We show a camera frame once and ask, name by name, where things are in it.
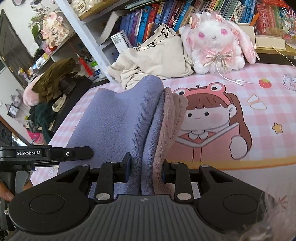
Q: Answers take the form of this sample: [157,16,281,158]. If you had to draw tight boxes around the pink and purple sweater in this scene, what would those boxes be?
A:
[67,75,188,195]

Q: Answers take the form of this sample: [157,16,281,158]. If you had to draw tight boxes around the pink plush pillow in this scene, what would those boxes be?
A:
[23,74,43,107]

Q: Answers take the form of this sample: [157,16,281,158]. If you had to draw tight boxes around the olive green cloth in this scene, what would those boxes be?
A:
[32,58,81,103]

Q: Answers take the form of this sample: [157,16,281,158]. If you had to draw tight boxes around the pink checkered cartoon bedsheet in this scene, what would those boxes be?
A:
[30,63,296,209]

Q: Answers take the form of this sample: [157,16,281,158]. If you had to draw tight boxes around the red tassel ornament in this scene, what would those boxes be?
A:
[76,54,94,76]

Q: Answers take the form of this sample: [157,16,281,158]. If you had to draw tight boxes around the cream cloth bag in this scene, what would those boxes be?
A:
[106,25,193,89]

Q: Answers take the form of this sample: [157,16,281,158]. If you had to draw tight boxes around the white carton box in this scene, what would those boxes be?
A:
[110,30,132,53]

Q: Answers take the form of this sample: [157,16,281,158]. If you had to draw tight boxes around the white pink plush bunny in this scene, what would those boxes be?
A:
[179,11,258,75]

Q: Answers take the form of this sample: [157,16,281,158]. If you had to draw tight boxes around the flower bouquet decoration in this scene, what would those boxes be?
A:
[28,2,70,50]

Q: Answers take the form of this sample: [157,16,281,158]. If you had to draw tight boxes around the white bookshelf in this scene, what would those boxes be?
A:
[23,0,296,82]

